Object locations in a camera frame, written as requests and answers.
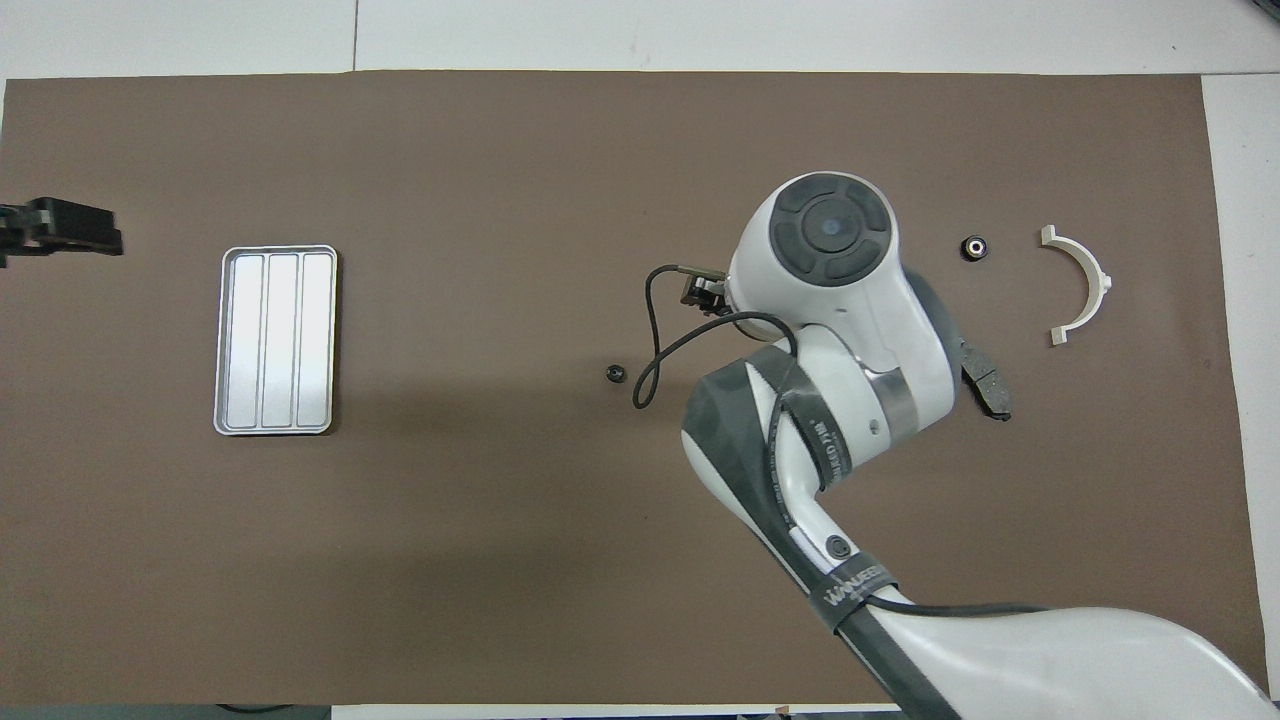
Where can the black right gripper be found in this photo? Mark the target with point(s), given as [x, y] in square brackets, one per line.
[710, 295]

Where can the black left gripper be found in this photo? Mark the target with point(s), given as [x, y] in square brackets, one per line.
[15, 230]

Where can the large black bearing gear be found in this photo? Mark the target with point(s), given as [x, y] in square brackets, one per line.
[974, 247]

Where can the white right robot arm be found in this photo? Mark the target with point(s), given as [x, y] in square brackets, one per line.
[830, 230]

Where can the silver metal tray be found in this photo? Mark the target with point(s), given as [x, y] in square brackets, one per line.
[280, 340]

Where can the brown table mat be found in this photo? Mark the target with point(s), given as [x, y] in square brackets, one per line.
[500, 200]

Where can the curved dark brake pad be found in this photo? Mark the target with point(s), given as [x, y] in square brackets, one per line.
[992, 395]

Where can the white curved plastic bracket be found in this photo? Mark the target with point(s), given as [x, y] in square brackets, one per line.
[1100, 288]

